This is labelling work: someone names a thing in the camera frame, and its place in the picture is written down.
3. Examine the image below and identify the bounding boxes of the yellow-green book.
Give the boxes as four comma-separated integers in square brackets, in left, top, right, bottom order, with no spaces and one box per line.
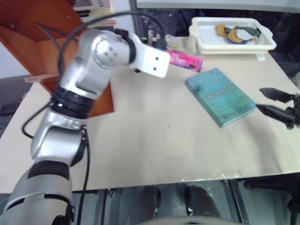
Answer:
[82,6,116,23]

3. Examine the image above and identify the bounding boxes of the small tan cloth piece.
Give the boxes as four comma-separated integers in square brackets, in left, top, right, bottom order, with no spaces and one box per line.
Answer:
[215,23,226,38]

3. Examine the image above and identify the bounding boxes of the teal hardcover book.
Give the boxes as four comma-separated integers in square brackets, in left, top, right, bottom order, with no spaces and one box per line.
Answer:
[185,67,257,128]

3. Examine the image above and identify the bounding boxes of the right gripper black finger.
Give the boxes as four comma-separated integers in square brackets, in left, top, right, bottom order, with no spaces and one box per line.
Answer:
[255,104,296,125]
[259,87,293,103]

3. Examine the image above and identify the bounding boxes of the white plastic basket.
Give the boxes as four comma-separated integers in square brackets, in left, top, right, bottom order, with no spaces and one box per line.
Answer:
[188,16,278,56]

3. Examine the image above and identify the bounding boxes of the red-brown wooden bookshelf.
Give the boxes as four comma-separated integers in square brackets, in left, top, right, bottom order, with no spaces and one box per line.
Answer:
[0,0,115,118]

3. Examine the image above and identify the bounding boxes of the small wooden object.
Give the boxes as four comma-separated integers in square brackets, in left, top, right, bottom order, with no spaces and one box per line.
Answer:
[146,29,163,45]

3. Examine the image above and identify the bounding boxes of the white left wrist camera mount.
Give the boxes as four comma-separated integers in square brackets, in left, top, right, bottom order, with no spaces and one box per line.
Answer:
[128,32,171,79]

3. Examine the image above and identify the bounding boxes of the grey cover book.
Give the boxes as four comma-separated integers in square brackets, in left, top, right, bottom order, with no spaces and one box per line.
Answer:
[72,0,95,10]

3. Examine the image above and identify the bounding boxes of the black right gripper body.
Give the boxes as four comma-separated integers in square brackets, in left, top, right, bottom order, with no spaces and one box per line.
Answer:
[285,92,300,129]

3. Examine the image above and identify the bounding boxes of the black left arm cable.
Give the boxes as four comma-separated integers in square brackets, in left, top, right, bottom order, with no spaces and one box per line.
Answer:
[22,10,170,225]

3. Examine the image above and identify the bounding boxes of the large tan cloth piece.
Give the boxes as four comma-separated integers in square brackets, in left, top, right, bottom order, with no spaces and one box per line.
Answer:
[225,28,245,45]

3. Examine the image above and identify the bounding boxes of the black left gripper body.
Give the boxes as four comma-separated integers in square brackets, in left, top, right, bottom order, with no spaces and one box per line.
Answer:
[156,34,169,51]

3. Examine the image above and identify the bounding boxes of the clear tape strip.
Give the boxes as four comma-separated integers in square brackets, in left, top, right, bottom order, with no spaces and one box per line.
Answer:
[180,169,242,182]

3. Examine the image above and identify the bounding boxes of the white book with black print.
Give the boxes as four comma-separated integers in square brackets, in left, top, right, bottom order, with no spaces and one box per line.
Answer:
[92,0,111,9]

